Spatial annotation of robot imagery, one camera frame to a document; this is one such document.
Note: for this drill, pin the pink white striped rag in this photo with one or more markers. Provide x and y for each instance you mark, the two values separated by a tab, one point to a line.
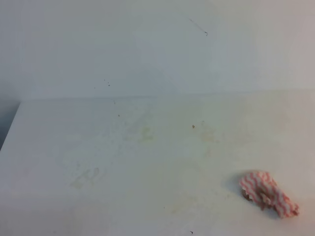
260	188

